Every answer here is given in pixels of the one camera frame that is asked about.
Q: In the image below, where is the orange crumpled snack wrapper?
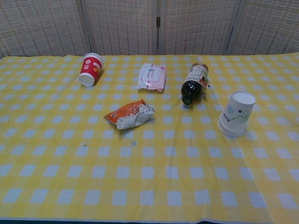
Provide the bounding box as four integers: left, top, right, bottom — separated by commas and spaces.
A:
105, 99, 156, 130

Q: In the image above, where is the pink wet wipes pack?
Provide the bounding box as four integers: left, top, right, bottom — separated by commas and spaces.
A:
136, 63, 168, 93

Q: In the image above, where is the dark glass bottle with label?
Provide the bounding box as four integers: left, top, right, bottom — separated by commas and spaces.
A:
181, 62, 212, 105

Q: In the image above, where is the yellow checkered tablecloth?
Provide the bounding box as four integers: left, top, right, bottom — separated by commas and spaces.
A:
0, 54, 299, 223

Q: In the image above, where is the red paper cup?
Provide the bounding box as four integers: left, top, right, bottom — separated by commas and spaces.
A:
78, 52, 104, 87

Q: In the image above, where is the woven folding screen panel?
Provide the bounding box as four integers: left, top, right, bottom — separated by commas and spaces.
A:
158, 0, 242, 56
0, 0, 87, 57
81, 0, 162, 56
230, 0, 299, 56

